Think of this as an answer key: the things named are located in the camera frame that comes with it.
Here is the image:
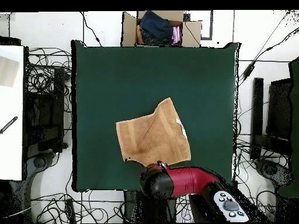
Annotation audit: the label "tan terry towel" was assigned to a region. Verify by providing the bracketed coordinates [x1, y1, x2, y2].
[115, 97, 192, 167]

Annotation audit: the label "dark green table cloth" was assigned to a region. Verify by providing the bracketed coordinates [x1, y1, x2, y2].
[70, 40, 241, 193]

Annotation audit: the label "black power strip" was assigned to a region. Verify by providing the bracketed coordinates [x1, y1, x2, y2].
[64, 198, 77, 223]

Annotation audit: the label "office chair base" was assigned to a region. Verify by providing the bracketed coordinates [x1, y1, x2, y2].
[25, 151, 60, 187]
[255, 158, 294, 187]

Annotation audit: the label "black equipment rack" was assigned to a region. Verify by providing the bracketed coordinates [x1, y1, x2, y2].
[23, 67, 69, 156]

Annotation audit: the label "tan cloth in box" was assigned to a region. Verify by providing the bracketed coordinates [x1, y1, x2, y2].
[135, 24, 144, 44]

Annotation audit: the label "pink cloth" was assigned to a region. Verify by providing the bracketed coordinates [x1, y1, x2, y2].
[171, 26, 182, 46]

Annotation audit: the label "open cardboard box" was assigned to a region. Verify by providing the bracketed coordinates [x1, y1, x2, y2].
[120, 10, 203, 48]

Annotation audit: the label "black chair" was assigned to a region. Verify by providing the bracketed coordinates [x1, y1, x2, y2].
[249, 77, 294, 160]

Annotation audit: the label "blue denim jeans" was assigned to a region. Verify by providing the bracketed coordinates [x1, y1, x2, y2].
[139, 10, 174, 45]

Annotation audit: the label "white desk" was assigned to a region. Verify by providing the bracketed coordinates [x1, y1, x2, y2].
[0, 44, 25, 181]

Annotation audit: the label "dark green draped cloth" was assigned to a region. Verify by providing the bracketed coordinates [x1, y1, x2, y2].
[277, 56, 299, 198]

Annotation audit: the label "black striped tool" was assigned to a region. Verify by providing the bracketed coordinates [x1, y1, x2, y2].
[0, 115, 19, 135]

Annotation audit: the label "beige paper sheet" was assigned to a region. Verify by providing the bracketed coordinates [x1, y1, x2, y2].
[0, 55, 20, 88]

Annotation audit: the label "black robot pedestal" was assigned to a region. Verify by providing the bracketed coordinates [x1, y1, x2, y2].
[123, 190, 179, 223]

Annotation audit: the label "black cable with adapter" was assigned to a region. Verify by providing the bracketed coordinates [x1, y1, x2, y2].
[238, 27, 299, 82]

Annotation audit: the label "black floor frame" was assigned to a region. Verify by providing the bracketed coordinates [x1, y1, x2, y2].
[200, 9, 214, 41]

